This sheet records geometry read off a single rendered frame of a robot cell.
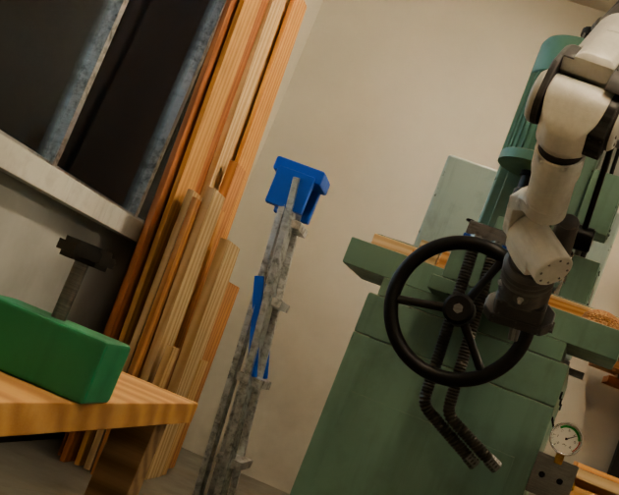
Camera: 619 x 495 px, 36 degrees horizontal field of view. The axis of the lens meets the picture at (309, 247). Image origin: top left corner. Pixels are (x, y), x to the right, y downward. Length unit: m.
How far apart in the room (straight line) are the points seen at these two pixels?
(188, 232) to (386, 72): 1.84
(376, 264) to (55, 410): 1.41
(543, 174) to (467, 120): 3.32
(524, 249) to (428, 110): 3.23
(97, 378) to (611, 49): 0.92
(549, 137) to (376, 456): 0.88
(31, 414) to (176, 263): 2.62
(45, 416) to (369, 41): 4.27
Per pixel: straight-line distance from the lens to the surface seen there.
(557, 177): 1.39
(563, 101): 1.36
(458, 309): 1.79
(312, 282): 4.57
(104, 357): 0.72
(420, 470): 1.98
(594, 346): 1.98
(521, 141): 2.17
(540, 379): 1.97
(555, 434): 1.90
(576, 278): 2.32
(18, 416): 0.65
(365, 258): 2.04
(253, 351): 2.80
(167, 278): 3.24
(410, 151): 4.66
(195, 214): 3.29
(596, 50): 1.40
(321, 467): 2.02
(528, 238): 1.52
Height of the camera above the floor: 0.62
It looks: 6 degrees up
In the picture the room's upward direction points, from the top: 22 degrees clockwise
